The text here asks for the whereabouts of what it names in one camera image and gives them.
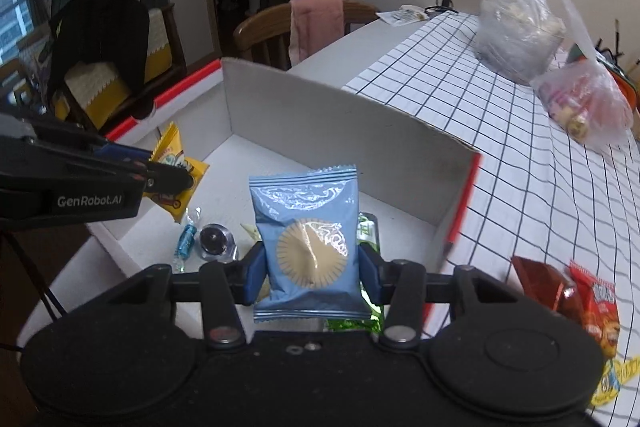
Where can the yellow cartoon snack packet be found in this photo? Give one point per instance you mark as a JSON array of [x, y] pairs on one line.
[[617, 379]]

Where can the pink cloth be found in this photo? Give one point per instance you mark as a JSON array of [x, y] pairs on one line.
[[315, 27]]

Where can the chair with black jacket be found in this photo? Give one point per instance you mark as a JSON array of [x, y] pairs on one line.
[[100, 82]]

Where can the red and white cardboard box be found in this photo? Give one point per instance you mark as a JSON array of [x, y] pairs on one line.
[[325, 127]]

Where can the green snack packet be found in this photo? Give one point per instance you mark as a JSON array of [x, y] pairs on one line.
[[367, 227]]

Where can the shiny brown cookie packet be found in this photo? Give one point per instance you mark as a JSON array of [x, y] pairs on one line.
[[540, 279]]

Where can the clear plastic bag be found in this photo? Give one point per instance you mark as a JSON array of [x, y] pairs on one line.
[[515, 37]]

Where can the red lion snack packet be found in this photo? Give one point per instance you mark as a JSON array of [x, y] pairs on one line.
[[600, 307]]

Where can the blue snack packet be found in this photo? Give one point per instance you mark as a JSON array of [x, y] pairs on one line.
[[300, 217]]

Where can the flat printed packet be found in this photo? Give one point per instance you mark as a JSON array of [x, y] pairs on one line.
[[402, 14]]

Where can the pale wrapped candy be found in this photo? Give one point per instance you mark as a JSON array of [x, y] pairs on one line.
[[250, 232]]

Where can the white checked tablecloth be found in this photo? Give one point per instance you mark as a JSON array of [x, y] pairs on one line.
[[500, 187]]

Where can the pinkish plastic bag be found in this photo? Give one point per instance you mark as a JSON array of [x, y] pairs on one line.
[[585, 107]]

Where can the wooden chair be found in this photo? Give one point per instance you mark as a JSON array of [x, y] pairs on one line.
[[260, 32]]

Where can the black jacket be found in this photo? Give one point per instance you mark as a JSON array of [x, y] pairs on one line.
[[100, 22]]

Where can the teal candy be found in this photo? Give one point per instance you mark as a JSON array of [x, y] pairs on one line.
[[187, 242]]

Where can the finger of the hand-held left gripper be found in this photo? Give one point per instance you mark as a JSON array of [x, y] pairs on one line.
[[122, 151], [170, 179]]

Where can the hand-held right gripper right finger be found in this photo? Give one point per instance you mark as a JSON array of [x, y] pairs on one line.
[[369, 272]]

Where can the silver foil candy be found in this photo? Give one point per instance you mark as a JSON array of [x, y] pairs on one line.
[[215, 241]]

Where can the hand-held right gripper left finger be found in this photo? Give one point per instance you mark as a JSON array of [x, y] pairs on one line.
[[255, 269]]

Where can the paint brush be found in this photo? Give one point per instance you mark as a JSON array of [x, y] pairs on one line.
[[616, 37]]

